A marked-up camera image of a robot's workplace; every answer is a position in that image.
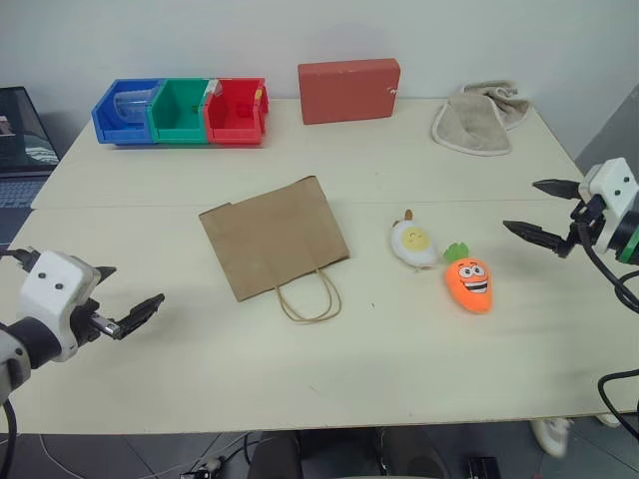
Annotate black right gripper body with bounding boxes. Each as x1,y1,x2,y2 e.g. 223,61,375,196
568,192,609,248

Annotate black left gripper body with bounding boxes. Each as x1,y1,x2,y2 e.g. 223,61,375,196
69,296,126,348

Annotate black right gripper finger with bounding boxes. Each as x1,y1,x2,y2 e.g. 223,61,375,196
532,179,583,202
502,219,575,259

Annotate brown paper bag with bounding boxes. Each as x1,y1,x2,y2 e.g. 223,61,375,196
198,175,351,324

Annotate orange carrot plush toy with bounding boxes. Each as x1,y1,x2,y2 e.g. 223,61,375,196
441,241,495,315

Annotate beige crumpled towel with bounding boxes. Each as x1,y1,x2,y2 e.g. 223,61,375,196
430,79,532,158

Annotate egg plush toy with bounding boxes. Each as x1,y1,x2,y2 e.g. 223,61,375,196
388,208,440,271

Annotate blue plastic storage bin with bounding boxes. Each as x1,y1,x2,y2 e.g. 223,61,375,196
91,78,167,147

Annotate green plastic storage bin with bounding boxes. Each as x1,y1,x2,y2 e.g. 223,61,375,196
148,77,217,146

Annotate dark open laptop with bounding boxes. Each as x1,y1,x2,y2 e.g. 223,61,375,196
0,86,62,248

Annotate clear plastic cup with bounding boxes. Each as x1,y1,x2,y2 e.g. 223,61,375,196
113,89,154,127

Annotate red plastic storage bin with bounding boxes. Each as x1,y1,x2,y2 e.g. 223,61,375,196
204,77,272,148

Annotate white shoe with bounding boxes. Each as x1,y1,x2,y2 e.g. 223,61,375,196
529,417,574,458

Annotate red rectangular box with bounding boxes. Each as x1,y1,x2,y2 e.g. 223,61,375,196
297,58,402,127

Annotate small black floor box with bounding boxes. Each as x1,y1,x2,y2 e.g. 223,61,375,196
465,454,502,479

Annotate dark rounded base shape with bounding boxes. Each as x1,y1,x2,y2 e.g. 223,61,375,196
249,427,418,479

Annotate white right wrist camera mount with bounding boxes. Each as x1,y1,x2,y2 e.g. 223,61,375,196
581,158,639,255

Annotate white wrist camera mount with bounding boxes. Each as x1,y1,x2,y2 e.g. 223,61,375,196
581,158,639,255
17,249,102,363

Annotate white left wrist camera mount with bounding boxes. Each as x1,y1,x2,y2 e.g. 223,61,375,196
17,249,102,363

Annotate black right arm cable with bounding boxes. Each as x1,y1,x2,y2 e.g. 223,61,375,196
581,238,639,430

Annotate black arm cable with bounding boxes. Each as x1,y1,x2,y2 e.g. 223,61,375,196
0,246,40,479
581,238,639,430

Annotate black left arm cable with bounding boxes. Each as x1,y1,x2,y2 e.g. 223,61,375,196
0,246,40,479

